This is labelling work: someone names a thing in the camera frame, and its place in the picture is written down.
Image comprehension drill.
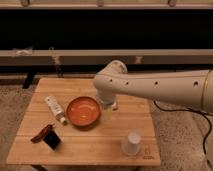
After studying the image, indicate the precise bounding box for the red brown strip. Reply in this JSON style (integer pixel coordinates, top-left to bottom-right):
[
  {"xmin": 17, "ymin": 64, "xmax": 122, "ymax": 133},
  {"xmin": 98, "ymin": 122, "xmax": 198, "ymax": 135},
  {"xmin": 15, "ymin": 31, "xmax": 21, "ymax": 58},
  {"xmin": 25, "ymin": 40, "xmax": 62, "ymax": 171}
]
[{"xmin": 30, "ymin": 124, "xmax": 53, "ymax": 143}]

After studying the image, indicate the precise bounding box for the black cable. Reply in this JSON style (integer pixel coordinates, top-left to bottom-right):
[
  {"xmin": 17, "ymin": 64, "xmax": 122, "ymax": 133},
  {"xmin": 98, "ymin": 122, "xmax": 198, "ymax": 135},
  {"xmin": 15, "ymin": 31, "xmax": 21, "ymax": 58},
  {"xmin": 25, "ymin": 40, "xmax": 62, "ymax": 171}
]
[{"xmin": 152, "ymin": 100, "xmax": 213, "ymax": 169}]

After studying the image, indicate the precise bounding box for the grey rail beam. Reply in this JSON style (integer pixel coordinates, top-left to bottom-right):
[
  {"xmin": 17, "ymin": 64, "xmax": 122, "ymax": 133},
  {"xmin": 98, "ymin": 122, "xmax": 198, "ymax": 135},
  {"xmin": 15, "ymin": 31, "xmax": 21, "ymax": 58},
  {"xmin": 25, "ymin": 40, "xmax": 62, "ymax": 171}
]
[{"xmin": 0, "ymin": 49, "xmax": 213, "ymax": 66}]

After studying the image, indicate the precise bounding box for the orange bowl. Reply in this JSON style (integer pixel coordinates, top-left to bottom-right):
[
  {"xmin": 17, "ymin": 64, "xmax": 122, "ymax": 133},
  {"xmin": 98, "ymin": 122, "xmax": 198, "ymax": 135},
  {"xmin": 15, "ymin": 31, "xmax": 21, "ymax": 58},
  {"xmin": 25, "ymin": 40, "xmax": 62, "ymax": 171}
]
[{"xmin": 66, "ymin": 96, "xmax": 101, "ymax": 127}]

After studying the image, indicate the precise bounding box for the black box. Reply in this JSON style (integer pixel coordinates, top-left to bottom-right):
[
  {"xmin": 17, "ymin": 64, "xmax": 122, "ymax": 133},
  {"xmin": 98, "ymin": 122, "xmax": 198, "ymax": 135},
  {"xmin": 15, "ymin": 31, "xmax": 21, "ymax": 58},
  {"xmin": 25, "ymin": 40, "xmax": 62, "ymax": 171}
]
[{"xmin": 44, "ymin": 131, "xmax": 61, "ymax": 150}]

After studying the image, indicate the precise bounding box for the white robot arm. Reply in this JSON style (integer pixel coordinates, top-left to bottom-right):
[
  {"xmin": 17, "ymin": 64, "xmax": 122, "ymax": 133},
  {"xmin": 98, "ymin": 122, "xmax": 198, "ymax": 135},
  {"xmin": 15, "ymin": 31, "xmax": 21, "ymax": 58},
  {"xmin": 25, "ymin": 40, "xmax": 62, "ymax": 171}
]
[{"xmin": 93, "ymin": 60, "xmax": 213, "ymax": 113}]

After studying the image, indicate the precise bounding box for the white tube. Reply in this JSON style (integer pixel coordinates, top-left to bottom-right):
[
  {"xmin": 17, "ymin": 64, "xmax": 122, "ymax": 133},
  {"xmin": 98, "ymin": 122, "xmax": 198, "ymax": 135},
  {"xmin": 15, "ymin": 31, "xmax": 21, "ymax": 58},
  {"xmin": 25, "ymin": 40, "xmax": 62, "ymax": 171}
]
[{"xmin": 45, "ymin": 96, "xmax": 67, "ymax": 125}]

